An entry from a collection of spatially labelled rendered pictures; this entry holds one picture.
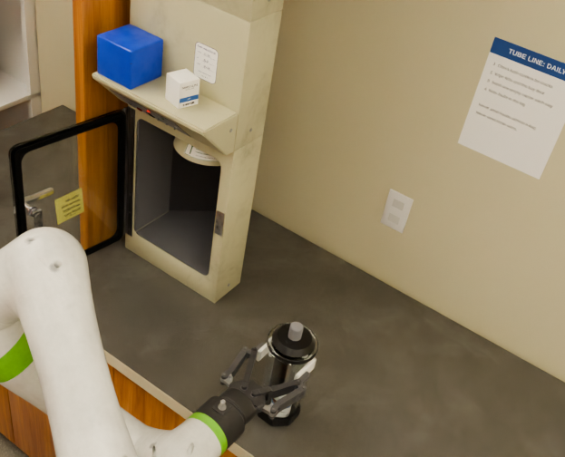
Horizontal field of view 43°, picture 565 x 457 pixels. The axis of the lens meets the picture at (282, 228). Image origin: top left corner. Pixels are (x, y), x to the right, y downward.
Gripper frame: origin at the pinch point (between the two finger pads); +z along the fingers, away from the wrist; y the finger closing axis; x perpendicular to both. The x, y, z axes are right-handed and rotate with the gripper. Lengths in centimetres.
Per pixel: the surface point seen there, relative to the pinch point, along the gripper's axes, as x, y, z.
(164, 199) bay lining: 5, 61, 27
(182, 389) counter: 18.6, 19.6, -9.8
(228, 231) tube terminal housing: -5.0, 32.4, 18.0
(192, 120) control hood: -39, 36, 6
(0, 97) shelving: 20, 154, 43
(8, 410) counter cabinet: 84, 87, -11
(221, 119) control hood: -39, 33, 11
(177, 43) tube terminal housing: -48, 50, 15
